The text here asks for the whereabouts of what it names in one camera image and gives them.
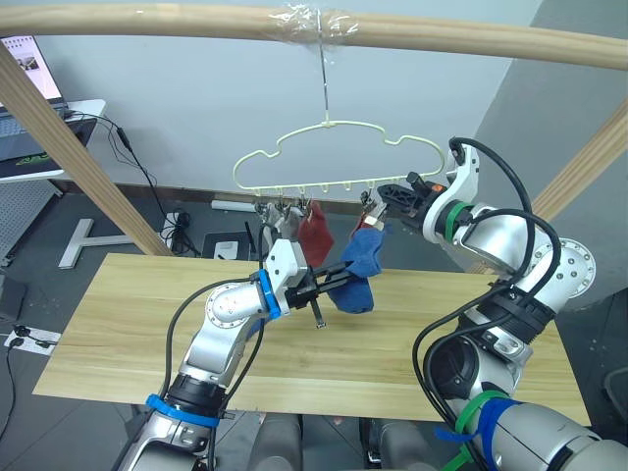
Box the cream clip hanger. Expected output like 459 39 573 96
233 119 448 195

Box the thin black floor cable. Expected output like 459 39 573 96
0 342 17 443

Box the black cable bundle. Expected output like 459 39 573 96
159 208 202 257

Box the black dangling gripper strap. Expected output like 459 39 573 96
310 297 329 330

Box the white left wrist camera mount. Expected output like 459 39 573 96
266 237 311 297

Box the white desk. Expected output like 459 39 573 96
0 97 133 270

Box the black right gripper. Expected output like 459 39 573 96
377 171 445 230

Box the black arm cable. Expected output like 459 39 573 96
165 276 269 471
411 135 563 443

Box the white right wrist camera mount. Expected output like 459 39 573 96
443 138 481 210

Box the black desk mat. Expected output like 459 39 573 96
0 146 68 174

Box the metal hanger hook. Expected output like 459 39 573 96
316 12 333 124

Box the grey sock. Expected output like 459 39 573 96
262 208 301 242

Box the black laptop power cable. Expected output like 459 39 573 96
68 111 171 236

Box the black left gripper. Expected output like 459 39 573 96
284 262 357 311

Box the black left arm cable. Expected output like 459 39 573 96
165 276 269 471

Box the open laptop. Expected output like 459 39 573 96
0 33 70 161

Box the dark grey rounded shape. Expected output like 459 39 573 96
375 420 460 471
249 414 303 471

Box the white perforated desk panel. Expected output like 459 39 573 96
0 181 56 259

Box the blue sock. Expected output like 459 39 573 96
328 224 394 316

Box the white floor power strip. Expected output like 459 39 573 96
3 323 63 351

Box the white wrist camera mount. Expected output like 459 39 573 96
443 138 481 210
266 237 311 297

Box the rolled white paper poster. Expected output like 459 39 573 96
210 198 259 213

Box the black router with antennas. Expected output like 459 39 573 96
202 220 260 262

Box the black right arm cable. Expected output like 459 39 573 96
411 135 563 443

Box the clear plastic tape wrap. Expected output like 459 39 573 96
267 2 362 51

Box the slanted wooden frame post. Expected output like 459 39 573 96
0 48 174 257
468 100 628 277

